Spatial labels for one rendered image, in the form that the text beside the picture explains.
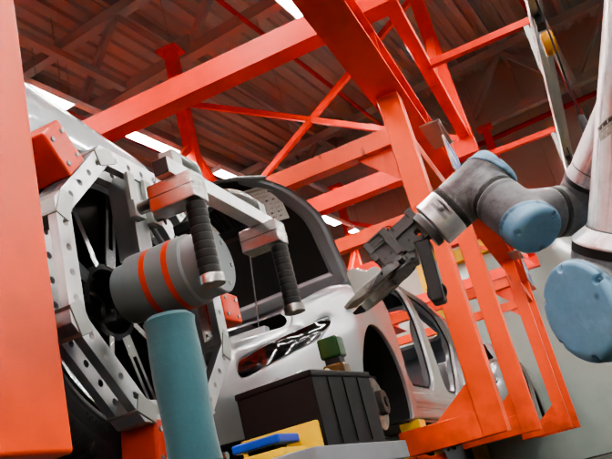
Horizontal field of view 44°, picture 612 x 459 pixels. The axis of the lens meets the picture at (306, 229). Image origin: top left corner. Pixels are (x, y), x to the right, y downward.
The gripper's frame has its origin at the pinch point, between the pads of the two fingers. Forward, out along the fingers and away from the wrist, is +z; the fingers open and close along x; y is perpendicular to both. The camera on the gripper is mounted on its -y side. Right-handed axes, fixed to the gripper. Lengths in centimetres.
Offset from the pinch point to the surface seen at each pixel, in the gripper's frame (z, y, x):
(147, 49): 44, 784, -809
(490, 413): 8, -2, -360
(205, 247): 10.1, 18.0, 24.2
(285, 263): 5.7, 20.4, -9.8
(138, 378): 41.9, 20.4, -1.9
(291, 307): 10.3, 12.2, -9.1
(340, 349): 7.2, -3.1, -0.9
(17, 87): 13, 49, 46
